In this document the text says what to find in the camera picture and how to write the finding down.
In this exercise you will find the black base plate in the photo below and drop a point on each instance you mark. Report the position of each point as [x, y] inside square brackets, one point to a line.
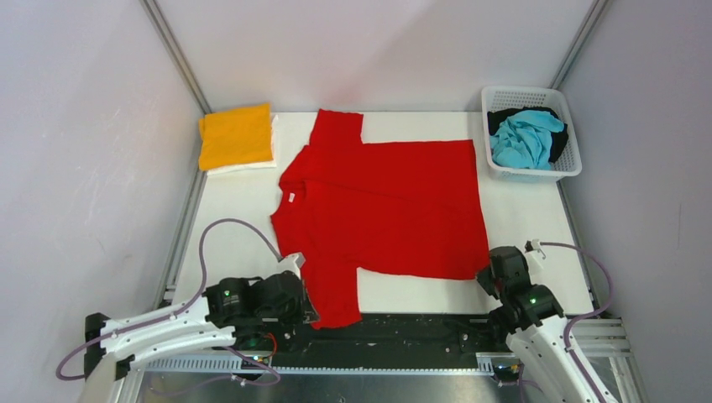
[378, 341]

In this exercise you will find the left controller board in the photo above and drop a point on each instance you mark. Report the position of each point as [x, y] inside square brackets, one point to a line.
[254, 363]

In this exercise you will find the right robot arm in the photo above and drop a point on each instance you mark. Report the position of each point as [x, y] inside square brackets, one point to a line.
[532, 324]

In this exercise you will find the controller board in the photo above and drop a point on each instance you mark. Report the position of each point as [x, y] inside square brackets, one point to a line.
[254, 363]
[507, 374]

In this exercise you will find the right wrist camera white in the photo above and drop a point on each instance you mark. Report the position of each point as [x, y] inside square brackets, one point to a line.
[533, 247]

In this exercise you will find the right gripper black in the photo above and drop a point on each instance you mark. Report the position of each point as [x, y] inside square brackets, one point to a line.
[484, 280]

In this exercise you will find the folded orange t-shirt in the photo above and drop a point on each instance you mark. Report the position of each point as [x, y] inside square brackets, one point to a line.
[257, 110]

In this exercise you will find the aluminium frame rail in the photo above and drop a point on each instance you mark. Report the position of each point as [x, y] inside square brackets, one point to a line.
[598, 338]

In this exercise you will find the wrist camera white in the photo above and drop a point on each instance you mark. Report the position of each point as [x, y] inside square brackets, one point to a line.
[533, 247]
[292, 263]

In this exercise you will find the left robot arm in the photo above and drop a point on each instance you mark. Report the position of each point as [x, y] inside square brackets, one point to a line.
[116, 347]

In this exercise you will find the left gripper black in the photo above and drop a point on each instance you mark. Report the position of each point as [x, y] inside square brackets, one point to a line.
[304, 312]

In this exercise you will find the red t-shirt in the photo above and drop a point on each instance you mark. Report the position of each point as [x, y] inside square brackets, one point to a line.
[395, 208]

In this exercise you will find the right controller board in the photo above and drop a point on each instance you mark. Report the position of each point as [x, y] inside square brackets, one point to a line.
[507, 374]

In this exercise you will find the light blue t-shirt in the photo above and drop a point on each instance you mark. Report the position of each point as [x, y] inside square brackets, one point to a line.
[525, 139]

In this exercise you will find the folded white t-shirt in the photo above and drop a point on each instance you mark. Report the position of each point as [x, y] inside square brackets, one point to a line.
[261, 164]

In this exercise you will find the white plastic basket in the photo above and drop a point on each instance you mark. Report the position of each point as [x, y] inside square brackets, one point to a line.
[528, 134]

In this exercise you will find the black t-shirt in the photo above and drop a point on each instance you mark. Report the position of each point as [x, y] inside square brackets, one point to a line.
[559, 142]

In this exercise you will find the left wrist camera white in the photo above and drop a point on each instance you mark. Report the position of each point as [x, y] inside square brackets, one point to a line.
[292, 263]

